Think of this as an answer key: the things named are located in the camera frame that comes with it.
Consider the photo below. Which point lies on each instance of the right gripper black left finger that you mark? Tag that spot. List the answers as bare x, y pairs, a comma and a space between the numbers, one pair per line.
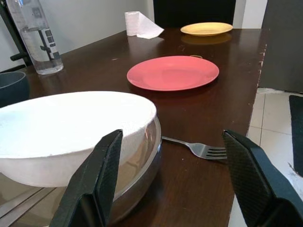
94, 184

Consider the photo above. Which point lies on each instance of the dark grey cup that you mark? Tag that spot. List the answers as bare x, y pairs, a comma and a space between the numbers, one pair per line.
11, 89

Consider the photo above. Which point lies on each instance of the black floor mat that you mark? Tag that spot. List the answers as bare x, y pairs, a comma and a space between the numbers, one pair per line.
297, 130

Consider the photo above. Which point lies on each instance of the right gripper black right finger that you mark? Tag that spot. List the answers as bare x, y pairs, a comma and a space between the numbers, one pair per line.
255, 184

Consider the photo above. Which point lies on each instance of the white paper towel roll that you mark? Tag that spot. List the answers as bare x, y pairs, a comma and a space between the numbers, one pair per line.
132, 23

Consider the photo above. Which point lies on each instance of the white plastic bowl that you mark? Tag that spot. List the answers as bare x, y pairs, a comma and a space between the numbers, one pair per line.
59, 123

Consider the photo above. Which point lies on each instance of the silver metal fork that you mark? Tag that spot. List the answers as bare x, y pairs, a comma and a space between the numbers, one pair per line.
201, 150

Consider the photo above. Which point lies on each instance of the clear plastic water bottle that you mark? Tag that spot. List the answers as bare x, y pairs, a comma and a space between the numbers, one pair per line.
40, 56

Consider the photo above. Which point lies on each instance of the red plate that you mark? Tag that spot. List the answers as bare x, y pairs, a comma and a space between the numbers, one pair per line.
172, 73

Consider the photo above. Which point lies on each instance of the black metal stand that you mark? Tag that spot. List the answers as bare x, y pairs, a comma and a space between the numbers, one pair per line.
16, 57

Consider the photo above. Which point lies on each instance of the yellow rubber band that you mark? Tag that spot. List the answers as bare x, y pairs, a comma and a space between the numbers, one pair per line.
200, 56

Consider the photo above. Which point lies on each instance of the yellow plate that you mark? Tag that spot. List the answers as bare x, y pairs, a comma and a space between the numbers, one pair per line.
206, 28

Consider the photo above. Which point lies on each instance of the clear glass dish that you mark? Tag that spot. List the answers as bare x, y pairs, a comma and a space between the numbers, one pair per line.
142, 179

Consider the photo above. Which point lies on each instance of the dark grey cabinet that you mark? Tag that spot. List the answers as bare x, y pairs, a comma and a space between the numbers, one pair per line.
281, 47

